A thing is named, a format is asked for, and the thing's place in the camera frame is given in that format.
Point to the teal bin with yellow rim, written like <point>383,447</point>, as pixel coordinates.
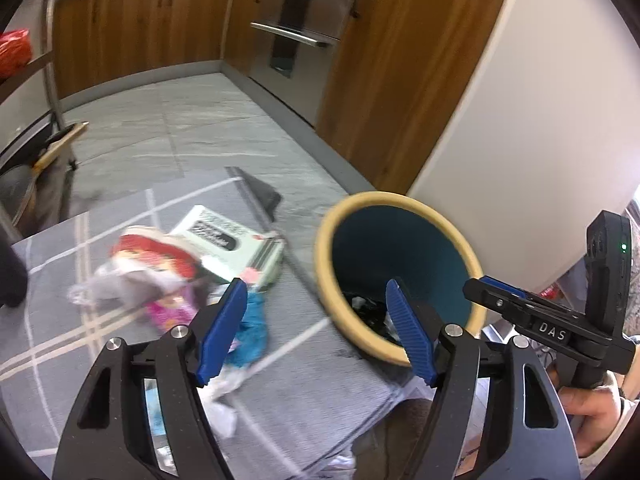
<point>327,255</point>

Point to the stainless steel oven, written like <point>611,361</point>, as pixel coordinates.
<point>295,50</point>

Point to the pink packet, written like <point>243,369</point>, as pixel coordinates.
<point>172,307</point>

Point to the green cardboard box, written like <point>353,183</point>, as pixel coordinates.
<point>235,250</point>

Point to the white cloth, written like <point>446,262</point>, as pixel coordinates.
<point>337,462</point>

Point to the black object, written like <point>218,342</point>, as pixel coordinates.
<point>10,275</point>

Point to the red snack packet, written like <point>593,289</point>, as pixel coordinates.
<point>155,255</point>

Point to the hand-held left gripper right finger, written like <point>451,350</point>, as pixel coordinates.
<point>410,335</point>

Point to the person's right hand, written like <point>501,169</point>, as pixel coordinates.
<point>595,415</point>

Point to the wooden stick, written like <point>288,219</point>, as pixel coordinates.
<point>60,145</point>

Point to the metal pole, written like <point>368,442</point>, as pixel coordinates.
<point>52,70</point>

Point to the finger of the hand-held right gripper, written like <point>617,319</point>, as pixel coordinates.
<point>520,317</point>
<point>502,285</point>

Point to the clear plastic bag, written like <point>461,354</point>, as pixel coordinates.
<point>120,285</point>

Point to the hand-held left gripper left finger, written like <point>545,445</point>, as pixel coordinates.
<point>222,330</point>

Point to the grey checked mat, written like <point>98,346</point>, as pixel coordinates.
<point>310,390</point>

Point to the white crumpled tissue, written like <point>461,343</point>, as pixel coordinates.
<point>222,410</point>

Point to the brown cloth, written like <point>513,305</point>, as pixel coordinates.
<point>405,435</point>

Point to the red plastic bag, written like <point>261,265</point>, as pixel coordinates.
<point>12,52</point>

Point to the wooden kitchen cabinet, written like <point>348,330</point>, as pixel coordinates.
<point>400,75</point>
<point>140,30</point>

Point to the blue wrapper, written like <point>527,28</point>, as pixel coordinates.
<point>252,330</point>

